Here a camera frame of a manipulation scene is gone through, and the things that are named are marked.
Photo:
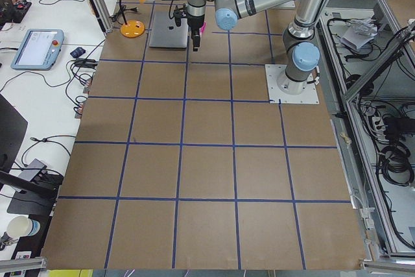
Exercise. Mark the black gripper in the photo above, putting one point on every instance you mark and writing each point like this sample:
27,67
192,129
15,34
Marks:
195,23

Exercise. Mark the pink pen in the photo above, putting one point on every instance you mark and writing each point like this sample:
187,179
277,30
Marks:
202,29

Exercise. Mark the silver laptop notebook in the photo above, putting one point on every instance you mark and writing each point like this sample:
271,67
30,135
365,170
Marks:
166,34

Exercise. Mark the blue small device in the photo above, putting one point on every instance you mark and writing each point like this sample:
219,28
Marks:
78,52

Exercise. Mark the teach pendant near lamp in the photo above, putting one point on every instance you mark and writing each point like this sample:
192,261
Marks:
39,50

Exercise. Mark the black monitor stand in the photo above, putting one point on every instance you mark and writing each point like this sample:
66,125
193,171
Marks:
35,186

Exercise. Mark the white paper cup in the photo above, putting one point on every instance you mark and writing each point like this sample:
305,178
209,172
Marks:
22,226

